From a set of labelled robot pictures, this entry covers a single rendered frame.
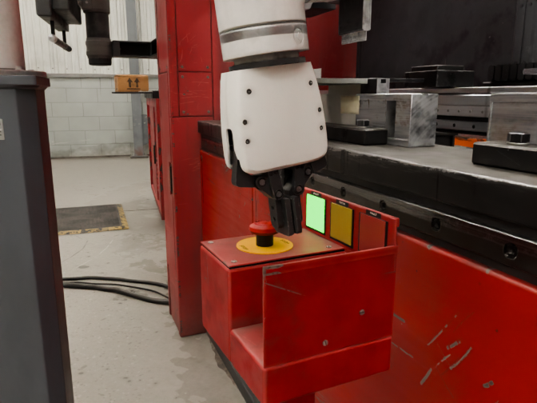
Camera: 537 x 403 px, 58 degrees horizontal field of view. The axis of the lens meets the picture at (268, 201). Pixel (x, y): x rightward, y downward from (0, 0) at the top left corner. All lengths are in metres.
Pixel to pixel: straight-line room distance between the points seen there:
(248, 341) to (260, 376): 0.05
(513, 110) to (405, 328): 0.34
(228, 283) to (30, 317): 0.57
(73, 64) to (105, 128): 1.05
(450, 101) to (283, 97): 0.80
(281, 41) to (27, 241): 0.68
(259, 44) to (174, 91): 1.41
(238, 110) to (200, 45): 1.44
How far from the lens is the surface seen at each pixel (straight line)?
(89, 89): 8.19
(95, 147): 8.23
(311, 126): 0.49
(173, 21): 1.87
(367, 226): 0.56
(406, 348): 0.79
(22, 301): 1.04
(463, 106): 1.20
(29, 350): 1.08
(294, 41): 0.46
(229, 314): 0.57
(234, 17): 0.46
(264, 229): 0.59
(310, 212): 0.67
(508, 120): 0.75
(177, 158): 1.86
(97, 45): 2.37
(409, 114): 0.91
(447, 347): 0.71
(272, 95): 0.46
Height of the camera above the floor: 0.97
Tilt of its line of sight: 12 degrees down
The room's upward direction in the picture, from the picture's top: straight up
